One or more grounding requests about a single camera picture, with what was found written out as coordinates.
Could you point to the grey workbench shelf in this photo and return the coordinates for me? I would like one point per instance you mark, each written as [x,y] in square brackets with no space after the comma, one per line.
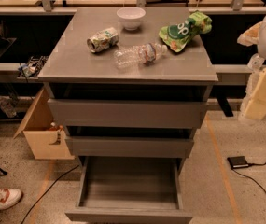
[35,30]

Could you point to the grey top drawer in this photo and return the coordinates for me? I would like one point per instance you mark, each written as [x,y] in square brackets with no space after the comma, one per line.
[100,113]

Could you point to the clear plastic water bottle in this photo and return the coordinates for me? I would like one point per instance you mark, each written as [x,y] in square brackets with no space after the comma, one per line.
[139,55]

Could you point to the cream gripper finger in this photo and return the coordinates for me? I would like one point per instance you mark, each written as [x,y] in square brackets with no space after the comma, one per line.
[250,36]
[253,107]

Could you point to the grey middle drawer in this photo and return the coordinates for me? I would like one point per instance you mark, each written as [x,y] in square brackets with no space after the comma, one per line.
[129,147]

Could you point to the open cardboard box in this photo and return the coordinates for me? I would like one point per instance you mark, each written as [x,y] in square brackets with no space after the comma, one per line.
[44,136]

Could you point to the grey drawer cabinet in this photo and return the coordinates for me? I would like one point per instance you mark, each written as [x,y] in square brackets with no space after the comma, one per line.
[73,72]

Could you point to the white red sneaker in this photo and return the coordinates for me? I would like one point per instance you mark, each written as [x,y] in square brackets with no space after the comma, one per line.
[9,197]

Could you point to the green chip bag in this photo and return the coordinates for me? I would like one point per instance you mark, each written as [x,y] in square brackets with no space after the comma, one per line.
[177,36]

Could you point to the crushed green soda can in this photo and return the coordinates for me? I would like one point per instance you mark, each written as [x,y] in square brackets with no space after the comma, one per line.
[103,40]

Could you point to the grey drawer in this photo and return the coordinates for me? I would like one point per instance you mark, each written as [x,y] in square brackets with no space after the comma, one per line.
[127,190]
[100,113]
[129,147]

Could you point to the white bowl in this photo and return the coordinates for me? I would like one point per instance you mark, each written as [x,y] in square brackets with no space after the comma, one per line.
[131,17]

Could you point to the hand sanitizer pump bottle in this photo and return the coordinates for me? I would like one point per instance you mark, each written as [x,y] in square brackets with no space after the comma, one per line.
[255,62]

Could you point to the grey bottom drawer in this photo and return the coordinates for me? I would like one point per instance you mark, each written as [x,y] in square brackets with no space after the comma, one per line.
[127,190]

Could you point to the black foot pedal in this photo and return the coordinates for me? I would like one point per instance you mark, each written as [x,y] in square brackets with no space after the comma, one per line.
[237,162]

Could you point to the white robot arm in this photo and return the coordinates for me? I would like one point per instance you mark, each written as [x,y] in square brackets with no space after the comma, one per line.
[261,46]

